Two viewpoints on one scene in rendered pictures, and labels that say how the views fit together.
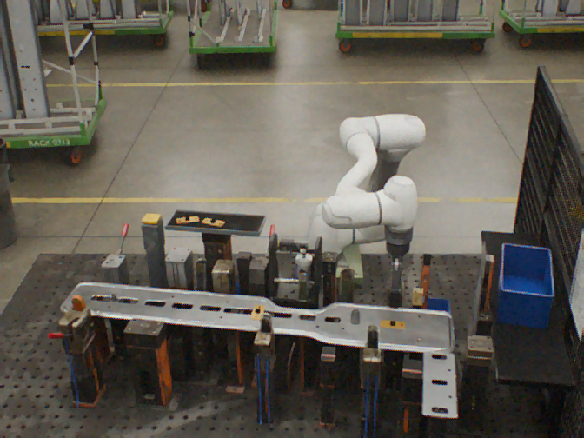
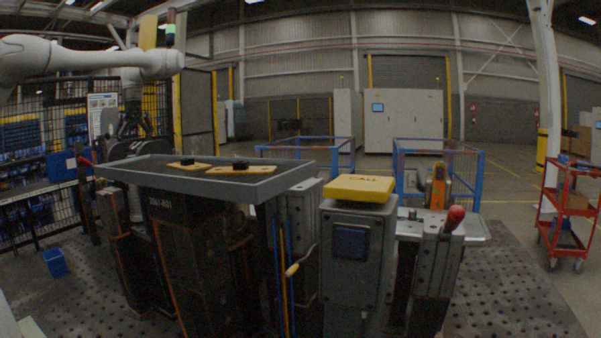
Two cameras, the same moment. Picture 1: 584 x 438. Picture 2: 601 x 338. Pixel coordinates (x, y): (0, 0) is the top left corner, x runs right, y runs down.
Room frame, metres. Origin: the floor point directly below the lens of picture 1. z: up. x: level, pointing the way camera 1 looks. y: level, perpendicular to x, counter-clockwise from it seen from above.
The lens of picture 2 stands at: (2.74, 0.54, 1.22)
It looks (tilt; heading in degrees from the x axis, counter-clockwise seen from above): 11 degrees down; 195
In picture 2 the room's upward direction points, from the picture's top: 2 degrees counter-clockwise
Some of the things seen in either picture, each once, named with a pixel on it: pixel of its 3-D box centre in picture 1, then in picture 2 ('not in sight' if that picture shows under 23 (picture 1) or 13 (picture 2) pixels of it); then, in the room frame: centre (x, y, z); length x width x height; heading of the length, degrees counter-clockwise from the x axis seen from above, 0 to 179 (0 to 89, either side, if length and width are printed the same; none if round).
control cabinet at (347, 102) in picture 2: not in sight; (349, 114); (-6.91, -0.32, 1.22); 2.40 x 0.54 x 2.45; 174
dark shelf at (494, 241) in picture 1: (520, 298); (68, 180); (2.08, -0.82, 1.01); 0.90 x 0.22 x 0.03; 169
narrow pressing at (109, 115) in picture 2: (478, 291); (111, 141); (1.90, -0.61, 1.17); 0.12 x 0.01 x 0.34; 169
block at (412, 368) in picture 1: (409, 401); not in sight; (1.77, -0.39, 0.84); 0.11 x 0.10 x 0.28; 169
